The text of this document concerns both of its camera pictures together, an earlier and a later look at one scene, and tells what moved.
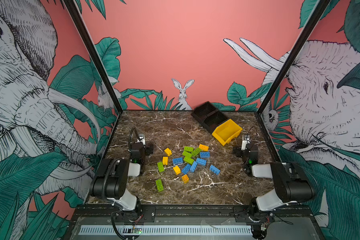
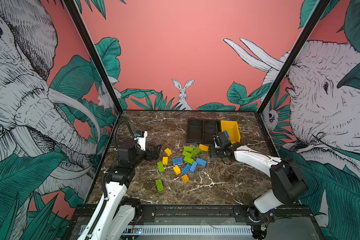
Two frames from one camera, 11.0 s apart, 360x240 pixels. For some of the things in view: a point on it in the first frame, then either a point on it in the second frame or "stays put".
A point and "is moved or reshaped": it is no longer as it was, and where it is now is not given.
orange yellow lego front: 185,178 stays put
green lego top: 188,149 stays put
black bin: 203,111 -> 195,128
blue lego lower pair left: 186,168 stays put
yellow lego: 203,147 stays put
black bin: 213,120 -> 211,128
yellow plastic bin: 226,132 is moved or reshaped
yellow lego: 177,170 stays put
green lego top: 196,151 stays put
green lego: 187,154 stays put
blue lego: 201,161 stays put
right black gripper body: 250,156 -> 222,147
